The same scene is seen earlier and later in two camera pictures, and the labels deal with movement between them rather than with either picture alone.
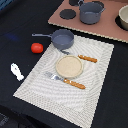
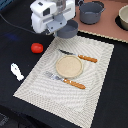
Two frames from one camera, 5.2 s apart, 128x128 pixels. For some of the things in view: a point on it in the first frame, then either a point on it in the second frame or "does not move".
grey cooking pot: [90, 12] does not move
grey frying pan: [62, 39] → [69, 30]
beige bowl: [123, 14] does not move
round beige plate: [69, 66] does not move
